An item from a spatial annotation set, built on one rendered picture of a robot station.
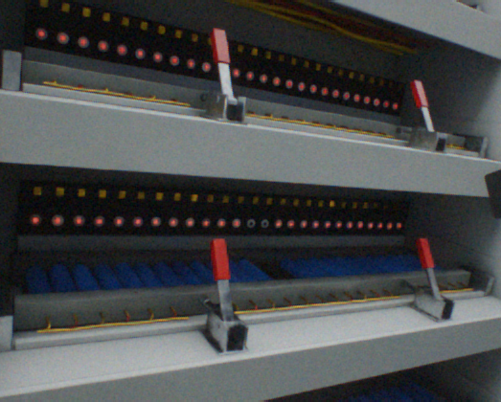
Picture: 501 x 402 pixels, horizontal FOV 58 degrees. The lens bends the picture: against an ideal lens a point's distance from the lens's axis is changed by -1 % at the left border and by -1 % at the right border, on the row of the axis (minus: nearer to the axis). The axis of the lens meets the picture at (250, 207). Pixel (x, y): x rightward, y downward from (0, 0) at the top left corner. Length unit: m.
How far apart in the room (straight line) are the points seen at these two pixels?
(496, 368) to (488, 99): 0.37
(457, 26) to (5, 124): 0.51
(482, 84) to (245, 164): 0.44
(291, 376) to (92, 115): 0.27
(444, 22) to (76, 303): 0.51
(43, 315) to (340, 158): 0.29
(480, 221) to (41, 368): 0.58
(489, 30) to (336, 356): 0.46
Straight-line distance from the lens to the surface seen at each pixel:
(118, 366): 0.36
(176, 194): 0.52
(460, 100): 0.76
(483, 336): 0.63
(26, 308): 0.39
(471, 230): 0.73
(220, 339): 0.39
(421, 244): 0.57
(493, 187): 0.33
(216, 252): 0.40
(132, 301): 0.41
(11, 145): 0.34
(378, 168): 0.49
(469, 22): 0.67
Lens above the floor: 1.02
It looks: 4 degrees up
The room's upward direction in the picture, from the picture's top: straight up
